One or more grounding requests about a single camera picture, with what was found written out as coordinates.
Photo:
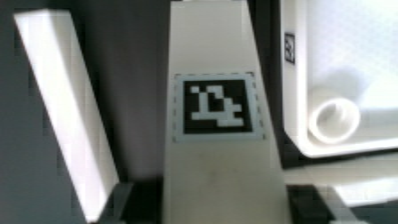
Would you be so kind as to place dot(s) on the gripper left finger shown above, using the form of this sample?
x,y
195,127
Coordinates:
x,y
134,204

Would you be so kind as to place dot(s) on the white desk leg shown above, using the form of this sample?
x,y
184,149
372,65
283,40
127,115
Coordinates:
x,y
51,41
223,176

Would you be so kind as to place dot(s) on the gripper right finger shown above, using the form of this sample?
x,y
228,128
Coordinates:
x,y
317,206

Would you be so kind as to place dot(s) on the white desk top panel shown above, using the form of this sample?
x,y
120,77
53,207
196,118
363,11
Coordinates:
x,y
340,75

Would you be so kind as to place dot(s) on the long white front barrier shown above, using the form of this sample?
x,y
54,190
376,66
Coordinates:
x,y
362,177

